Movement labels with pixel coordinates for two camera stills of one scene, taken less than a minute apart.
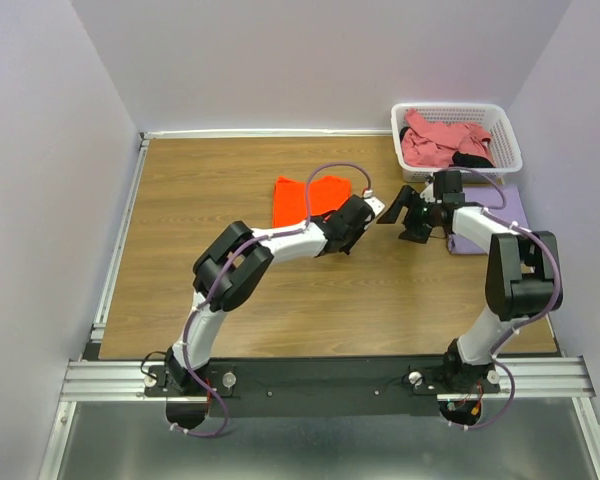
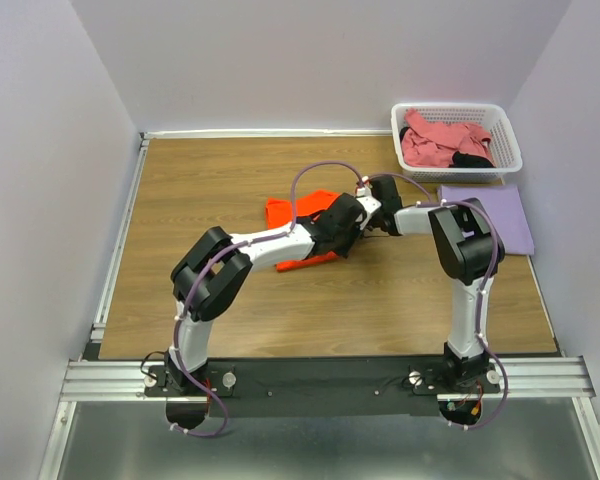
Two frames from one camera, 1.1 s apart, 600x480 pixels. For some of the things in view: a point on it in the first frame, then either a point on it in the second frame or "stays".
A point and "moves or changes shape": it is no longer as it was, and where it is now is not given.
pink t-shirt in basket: (433, 144) stays
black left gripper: (358, 235) stays
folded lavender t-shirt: (490, 196) stays
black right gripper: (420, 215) → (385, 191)
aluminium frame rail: (86, 377) stays
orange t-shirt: (326, 194) moves or changes shape
